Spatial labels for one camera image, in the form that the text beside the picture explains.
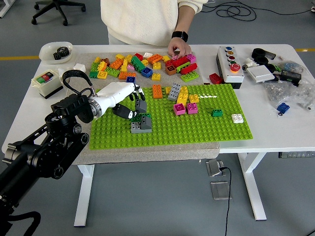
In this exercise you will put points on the person's left hand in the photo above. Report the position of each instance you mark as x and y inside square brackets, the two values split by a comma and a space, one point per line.
[180, 46]

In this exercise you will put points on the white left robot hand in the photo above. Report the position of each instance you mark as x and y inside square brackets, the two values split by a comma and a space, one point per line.
[115, 92]

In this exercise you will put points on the pink toy brick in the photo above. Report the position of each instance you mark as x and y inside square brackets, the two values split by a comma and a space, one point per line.
[175, 57]
[131, 67]

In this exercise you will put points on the grey sloped toy brick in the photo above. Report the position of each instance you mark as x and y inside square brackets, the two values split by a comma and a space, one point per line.
[147, 123]
[142, 106]

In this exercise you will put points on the grey eight-stud toy brick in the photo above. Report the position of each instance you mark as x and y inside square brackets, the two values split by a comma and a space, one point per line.
[136, 127]
[174, 92]

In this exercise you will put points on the green toy baseplate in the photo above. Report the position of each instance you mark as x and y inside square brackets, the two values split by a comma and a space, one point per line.
[197, 132]

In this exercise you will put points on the person's left forearm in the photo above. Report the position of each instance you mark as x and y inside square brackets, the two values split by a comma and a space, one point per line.
[184, 17]

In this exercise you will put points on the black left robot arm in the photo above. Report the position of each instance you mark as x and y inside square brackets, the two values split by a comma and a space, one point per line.
[49, 152]

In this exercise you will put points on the long red toy brick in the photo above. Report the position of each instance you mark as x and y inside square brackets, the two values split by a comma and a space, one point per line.
[180, 62]

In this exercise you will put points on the magenta toy brick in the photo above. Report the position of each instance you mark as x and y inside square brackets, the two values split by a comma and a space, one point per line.
[192, 58]
[192, 108]
[179, 109]

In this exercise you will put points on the blue toy brick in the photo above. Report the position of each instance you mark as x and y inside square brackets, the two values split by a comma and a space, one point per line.
[147, 72]
[131, 79]
[283, 107]

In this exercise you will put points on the lime green toy brick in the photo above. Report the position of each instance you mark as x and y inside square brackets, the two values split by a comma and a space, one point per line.
[94, 66]
[112, 71]
[190, 76]

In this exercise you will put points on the rounded red toy brick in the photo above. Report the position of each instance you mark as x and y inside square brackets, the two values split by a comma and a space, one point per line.
[188, 68]

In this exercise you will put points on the brown toy brick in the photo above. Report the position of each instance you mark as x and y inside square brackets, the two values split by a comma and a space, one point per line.
[170, 70]
[105, 60]

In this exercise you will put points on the dark green toy brick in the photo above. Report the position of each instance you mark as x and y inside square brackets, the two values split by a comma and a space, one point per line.
[135, 118]

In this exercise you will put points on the white cube toy brick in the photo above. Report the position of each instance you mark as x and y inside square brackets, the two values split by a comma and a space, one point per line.
[79, 67]

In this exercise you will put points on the small yellow toy brick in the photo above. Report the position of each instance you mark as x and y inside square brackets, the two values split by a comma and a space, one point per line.
[168, 91]

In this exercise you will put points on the long yellow toy brick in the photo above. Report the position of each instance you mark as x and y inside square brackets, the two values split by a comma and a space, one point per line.
[182, 98]

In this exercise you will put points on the yellow four-stud toy brick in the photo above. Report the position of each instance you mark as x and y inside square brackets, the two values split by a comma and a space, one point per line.
[194, 98]

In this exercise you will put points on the white four-stud toy brick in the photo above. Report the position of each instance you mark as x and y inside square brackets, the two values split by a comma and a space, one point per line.
[237, 118]

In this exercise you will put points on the black wristwatch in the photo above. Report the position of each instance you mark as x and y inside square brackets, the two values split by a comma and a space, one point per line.
[179, 35]

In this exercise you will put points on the flat lime green brick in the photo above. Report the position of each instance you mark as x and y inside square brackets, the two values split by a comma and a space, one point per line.
[183, 65]

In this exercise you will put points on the small dark green brick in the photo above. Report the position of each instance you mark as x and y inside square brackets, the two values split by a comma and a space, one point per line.
[217, 113]
[93, 74]

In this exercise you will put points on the long dark green brick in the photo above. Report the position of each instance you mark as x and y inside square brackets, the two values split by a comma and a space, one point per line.
[137, 63]

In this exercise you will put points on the person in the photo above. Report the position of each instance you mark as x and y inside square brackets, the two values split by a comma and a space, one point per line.
[137, 19]

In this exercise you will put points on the push-button control box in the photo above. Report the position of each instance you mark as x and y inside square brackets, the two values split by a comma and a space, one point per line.
[230, 73]

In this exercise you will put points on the white plastic tube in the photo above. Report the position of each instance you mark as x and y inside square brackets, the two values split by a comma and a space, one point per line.
[60, 71]

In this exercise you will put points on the black gear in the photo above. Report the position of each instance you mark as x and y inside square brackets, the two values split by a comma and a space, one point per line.
[61, 52]

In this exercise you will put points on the white pipe fitting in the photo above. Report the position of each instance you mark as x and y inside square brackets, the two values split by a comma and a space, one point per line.
[249, 64]

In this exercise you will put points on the grey-brown mat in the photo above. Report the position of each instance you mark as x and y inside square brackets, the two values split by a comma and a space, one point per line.
[147, 155]

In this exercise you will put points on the white plastic bowl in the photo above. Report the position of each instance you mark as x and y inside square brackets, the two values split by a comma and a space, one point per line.
[45, 52]

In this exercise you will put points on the small dark clear box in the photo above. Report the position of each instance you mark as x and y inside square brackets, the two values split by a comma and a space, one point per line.
[271, 55]

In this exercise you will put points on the small green plastic part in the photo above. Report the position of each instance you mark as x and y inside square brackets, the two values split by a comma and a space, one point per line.
[277, 67]

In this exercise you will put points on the black office chair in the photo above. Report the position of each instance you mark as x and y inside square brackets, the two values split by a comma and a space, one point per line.
[57, 7]

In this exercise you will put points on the white table leg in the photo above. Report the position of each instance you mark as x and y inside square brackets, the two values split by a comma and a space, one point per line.
[85, 191]
[252, 186]

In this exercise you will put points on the clear bag blue parts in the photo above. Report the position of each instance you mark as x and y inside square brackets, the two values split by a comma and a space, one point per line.
[290, 66]

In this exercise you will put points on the black power adapter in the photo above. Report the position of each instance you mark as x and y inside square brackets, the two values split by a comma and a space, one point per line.
[291, 76]

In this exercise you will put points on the clear bag of screws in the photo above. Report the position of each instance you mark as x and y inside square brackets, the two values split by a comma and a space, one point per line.
[288, 94]

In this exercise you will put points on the metal floor socket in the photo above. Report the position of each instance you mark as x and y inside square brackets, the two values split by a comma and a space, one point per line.
[215, 167]

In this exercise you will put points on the metal floor plate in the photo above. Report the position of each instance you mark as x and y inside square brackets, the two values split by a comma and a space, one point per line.
[220, 190]

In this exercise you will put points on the grey table control panel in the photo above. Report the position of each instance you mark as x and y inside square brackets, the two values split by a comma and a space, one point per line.
[296, 155]

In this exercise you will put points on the white green-red switch box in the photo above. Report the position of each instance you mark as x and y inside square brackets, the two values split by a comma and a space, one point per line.
[46, 86]

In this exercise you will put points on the white switch plate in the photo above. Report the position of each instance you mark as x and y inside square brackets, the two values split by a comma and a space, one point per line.
[260, 74]

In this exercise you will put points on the white furniture frame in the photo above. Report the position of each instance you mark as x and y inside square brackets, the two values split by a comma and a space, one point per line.
[3, 12]

